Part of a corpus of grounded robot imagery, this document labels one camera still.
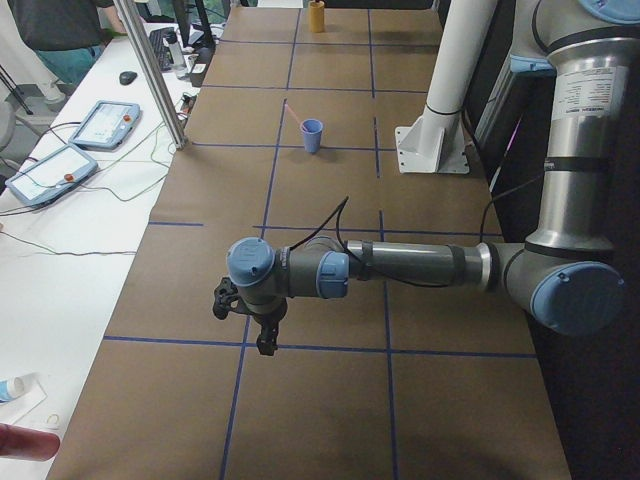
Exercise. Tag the upper teach pendant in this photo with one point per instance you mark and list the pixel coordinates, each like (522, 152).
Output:
(106, 126)

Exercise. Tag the black box with label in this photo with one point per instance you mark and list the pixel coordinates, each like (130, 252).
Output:
(202, 60)

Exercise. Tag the light blue ribbed cup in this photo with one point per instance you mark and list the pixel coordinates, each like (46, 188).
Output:
(311, 130)

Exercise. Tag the lower teach pendant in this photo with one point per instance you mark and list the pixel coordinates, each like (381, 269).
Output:
(52, 177)

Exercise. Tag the teach pendant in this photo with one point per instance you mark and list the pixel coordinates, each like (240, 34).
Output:
(52, 177)
(106, 126)

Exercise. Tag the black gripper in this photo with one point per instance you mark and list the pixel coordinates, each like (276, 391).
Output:
(268, 317)

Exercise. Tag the black keyboard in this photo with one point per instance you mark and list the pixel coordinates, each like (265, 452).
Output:
(163, 42)

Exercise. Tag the clear water bottle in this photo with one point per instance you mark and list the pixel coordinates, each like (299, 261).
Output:
(178, 64)

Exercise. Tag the person in dark shirt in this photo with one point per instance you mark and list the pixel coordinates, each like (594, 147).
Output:
(66, 35)

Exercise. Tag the red cylinder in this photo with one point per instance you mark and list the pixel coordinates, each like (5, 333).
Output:
(28, 444)

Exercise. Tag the black computer mouse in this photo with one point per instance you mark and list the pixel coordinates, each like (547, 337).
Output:
(127, 77)

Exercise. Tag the white camera post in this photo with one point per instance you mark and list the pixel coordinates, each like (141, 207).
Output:
(463, 37)

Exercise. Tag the white camera post base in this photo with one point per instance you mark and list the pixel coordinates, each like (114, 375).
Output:
(433, 144)

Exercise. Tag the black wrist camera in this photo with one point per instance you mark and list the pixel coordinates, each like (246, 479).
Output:
(227, 300)

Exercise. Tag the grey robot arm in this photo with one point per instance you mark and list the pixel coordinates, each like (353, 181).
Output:
(561, 274)

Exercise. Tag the yellow cup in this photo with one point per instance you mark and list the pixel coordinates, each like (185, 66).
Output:
(316, 17)

